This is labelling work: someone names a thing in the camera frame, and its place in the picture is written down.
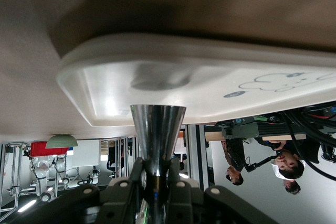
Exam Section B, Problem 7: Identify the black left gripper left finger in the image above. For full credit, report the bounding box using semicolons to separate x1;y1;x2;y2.
44;157;145;224

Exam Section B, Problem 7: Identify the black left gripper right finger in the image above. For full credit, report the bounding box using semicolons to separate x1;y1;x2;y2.
165;157;279;224

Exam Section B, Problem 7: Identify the steel jigger cup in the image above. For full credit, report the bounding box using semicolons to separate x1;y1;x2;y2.
130;104;188;224

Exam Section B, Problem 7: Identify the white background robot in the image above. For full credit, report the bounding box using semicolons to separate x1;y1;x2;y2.
29;155;53;204
54;155;71;186

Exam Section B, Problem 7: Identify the white board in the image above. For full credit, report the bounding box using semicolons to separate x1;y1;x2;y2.
71;140;101;167

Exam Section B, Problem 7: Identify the person in dark shirt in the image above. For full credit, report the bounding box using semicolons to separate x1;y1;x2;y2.
221;139;245;186

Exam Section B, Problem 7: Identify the black articulated device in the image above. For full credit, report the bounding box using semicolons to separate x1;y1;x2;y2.
243;152;283;174

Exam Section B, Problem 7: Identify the green ceramic bowl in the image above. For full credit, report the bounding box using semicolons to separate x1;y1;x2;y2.
45;134;79;149

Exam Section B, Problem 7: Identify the red panel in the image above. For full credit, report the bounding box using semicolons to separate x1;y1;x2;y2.
30;141;70;158

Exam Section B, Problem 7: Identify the dark haired person head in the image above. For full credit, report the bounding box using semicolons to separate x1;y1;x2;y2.
282;178;302;196

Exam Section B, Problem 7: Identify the person in white shirt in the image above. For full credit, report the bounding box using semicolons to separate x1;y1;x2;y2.
270;147;307;180

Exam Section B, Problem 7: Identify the cream rabbit print tray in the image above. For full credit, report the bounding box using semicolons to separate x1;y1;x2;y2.
55;33;336;128

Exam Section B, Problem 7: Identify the grey room frame post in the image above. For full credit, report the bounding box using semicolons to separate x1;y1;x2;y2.
184;124;211;191

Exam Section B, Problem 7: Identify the grey metal mount bracket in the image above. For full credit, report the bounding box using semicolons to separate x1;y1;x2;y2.
220;124;235;140

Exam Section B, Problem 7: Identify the aluminium frame rack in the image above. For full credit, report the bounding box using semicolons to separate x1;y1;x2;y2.
0;142;25;216

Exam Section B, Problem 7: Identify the black table frame rail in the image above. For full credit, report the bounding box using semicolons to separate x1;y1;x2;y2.
219;115;308;141

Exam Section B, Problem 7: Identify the black cable bundle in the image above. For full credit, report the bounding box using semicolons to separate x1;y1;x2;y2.
278;100;336;183

